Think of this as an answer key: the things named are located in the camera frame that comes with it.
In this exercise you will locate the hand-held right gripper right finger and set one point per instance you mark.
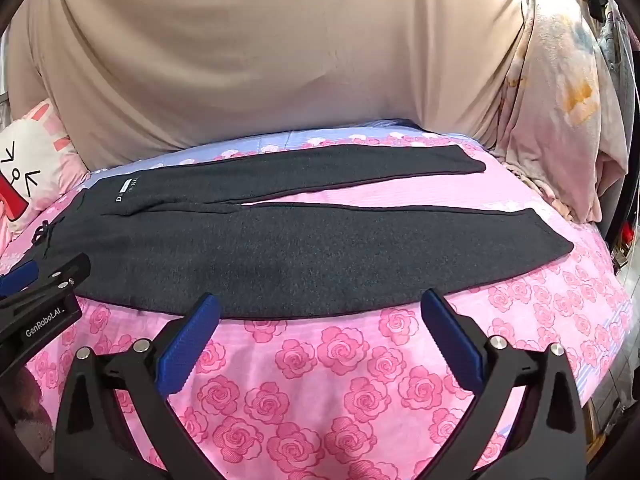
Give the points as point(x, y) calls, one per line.
point(450, 340)

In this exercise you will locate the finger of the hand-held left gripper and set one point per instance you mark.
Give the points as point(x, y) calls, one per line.
point(17, 277)
point(65, 270)

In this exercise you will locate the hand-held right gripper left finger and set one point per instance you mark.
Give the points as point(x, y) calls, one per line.
point(192, 345)

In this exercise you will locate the dark grey pants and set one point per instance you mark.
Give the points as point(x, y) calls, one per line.
point(300, 255)

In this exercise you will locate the person's left hand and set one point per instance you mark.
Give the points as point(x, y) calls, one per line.
point(35, 405)

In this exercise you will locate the white cat face pillow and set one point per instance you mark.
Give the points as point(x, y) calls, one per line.
point(30, 160)

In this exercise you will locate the pink rose print bedsheet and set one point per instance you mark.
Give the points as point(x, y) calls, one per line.
point(325, 385)

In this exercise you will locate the small red object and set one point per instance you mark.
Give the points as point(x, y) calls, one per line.
point(627, 232)

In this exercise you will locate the pale pink printed blanket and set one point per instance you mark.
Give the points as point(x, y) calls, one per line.
point(555, 110)

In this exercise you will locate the beige cloth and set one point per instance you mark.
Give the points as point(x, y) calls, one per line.
point(275, 60)

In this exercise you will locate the hanging grey clothes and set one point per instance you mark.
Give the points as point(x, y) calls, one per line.
point(617, 50)

